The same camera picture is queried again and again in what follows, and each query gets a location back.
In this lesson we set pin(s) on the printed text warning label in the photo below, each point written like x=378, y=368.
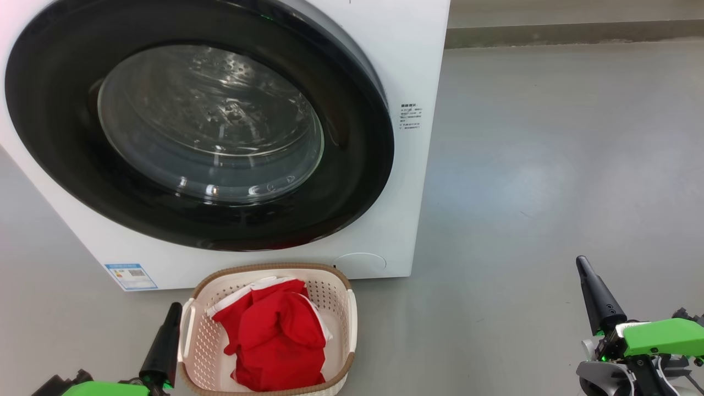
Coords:
x=411, y=118

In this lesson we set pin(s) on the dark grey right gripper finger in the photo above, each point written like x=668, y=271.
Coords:
x=599, y=302

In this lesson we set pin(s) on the blue energy label sticker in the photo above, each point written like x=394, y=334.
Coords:
x=131, y=276

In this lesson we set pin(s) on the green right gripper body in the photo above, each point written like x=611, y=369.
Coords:
x=665, y=336

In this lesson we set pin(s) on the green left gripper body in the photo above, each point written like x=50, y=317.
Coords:
x=104, y=389

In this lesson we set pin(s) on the white washing machine body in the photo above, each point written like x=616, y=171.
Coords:
x=418, y=66

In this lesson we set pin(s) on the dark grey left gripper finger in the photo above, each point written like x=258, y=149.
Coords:
x=162, y=352

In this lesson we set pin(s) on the black round washer door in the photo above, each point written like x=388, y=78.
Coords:
x=66, y=154

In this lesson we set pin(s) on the red and white garment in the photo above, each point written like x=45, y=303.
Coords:
x=275, y=341

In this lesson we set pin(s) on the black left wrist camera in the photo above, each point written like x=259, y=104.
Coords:
x=55, y=385

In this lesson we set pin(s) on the cream laundry basket brown rim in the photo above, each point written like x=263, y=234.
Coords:
x=206, y=352

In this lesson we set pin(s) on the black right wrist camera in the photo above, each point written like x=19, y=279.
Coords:
x=685, y=314

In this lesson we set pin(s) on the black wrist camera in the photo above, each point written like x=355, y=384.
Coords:
x=685, y=314
x=55, y=385

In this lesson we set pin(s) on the round white filter cover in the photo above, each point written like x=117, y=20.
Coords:
x=360, y=264

